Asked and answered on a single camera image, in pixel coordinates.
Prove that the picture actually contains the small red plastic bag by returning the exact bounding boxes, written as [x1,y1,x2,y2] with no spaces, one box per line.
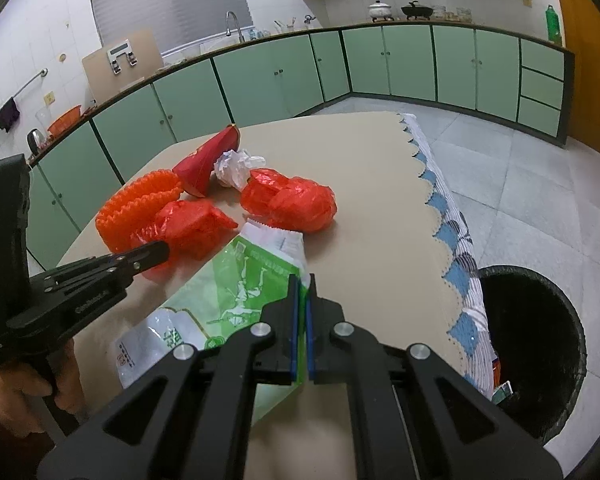
[130,198,240,281]

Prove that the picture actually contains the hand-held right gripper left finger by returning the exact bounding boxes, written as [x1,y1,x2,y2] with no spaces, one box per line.
[37,274,301,480]

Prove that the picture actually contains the small green white packet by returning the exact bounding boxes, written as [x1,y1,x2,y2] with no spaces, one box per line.
[492,380,516,404]

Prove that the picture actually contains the printed cardboard box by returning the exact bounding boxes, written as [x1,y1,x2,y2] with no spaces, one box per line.
[81,29,165,104]

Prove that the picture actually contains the grey window blind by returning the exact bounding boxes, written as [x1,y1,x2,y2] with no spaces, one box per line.
[86,0,254,54]

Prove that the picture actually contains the black wok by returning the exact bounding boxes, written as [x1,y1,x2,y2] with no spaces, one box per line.
[400,0,434,21]

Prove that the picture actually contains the person's left hand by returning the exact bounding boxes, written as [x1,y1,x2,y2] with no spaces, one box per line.
[0,337,87,433]

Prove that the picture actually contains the green kitchen base cabinets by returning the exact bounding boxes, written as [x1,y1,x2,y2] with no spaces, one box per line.
[25,22,576,271]

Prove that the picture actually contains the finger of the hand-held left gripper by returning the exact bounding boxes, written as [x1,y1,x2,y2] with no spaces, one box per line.
[44,240,171,287]
[107,254,172,290]

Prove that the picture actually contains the orange basin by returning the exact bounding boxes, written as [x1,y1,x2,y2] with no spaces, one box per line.
[46,106,83,136]

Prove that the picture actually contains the metal towel bar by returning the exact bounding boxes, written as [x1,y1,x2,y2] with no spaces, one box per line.
[0,67,49,121]

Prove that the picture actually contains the green cabinet drawer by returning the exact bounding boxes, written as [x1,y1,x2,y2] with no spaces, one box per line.
[519,67,564,111]
[517,95,561,137]
[520,39,566,81]

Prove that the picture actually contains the green white plastic bag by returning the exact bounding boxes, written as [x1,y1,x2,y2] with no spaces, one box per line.
[112,220,311,422]

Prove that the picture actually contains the wooden door with handle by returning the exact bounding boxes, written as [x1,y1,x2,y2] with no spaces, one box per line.
[550,0,600,126]

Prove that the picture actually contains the large red plastic bag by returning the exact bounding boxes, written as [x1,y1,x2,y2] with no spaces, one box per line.
[240,169,339,234]

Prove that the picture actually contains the blue white crochet cloth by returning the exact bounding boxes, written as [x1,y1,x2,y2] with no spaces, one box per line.
[397,112,504,402]

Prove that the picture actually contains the beige tablecloth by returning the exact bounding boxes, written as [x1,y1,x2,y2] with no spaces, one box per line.
[55,111,469,480]

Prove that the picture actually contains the red paper box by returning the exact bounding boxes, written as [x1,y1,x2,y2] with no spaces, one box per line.
[172,125,241,199]

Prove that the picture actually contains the black trash can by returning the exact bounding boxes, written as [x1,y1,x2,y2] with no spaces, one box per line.
[472,265,589,447]

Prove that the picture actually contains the white cooking pot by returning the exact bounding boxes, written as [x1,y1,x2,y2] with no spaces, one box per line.
[367,0,395,22]

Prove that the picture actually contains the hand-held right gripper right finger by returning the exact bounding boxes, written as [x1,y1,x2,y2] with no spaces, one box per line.
[307,274,564,480]

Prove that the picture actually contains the electric kettle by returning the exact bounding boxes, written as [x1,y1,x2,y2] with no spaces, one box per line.
[26,128,49,154]

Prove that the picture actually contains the metal faucet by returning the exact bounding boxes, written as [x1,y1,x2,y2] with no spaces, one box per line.
[224,11,246,44]

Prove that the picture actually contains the dark towel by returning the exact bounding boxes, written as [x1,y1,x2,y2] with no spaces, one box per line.
[0,97,21,134]

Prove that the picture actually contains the green bottle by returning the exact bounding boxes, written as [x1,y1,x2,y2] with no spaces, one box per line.
[544,4,564,44]

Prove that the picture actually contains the white paper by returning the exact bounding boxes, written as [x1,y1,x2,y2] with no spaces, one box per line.
[212,149,267,191]

